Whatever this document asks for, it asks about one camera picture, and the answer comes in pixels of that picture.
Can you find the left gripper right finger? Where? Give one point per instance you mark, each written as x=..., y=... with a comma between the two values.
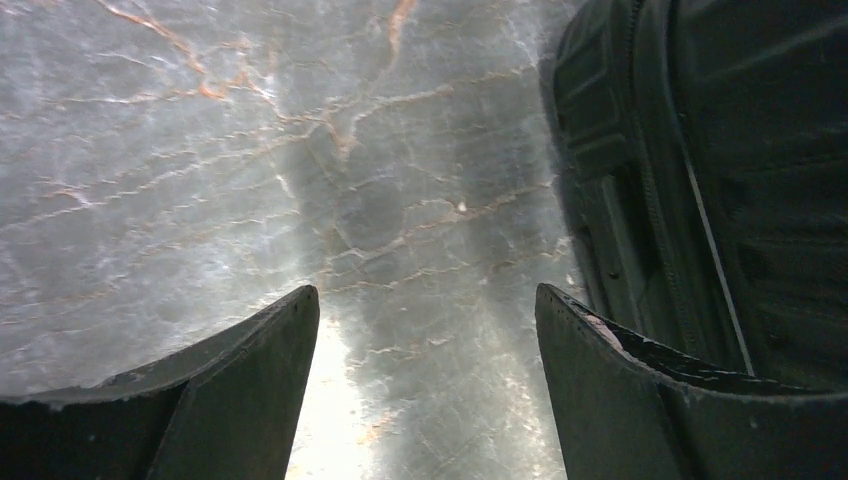
x=627, y=407

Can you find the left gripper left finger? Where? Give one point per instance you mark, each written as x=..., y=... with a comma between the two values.
x=226, y=407

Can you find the black suitcase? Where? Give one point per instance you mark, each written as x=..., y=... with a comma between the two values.
x=706, y=177

